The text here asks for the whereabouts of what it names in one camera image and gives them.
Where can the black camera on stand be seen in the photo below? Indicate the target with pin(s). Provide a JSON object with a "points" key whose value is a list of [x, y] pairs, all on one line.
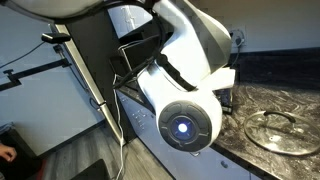
{"points": [[55, 37]]}

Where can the black floor object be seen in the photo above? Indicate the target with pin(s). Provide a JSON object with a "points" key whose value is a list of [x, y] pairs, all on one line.
{"points": [[91, 171]]}

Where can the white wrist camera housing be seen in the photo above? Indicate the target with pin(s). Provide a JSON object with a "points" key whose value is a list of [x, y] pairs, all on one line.
{"points": [[220, 78]]}

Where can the black furniture block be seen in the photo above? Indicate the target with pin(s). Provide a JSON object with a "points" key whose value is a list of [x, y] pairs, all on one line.
{"points": [[16, 170]]}

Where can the glass pot lid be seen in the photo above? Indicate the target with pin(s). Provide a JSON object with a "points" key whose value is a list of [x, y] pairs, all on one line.
{"points": [[283, 140]]}

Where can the black stand panel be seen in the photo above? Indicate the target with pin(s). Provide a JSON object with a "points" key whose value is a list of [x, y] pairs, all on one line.
{"points": [[86, 43]]}

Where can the bare person hand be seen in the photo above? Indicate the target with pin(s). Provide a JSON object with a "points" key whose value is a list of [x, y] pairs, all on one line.
{"points": [[7, 153]]}

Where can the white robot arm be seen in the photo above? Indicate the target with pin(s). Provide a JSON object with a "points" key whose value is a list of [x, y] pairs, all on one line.
{"points": [[186, 50]]}

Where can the white wall outlet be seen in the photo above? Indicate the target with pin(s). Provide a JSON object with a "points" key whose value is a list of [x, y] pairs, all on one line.
{"points": [[242, 33]]}

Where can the aluminium frame post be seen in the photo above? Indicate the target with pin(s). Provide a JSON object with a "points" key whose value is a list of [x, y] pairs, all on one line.
{"points": [[86, 78]]}

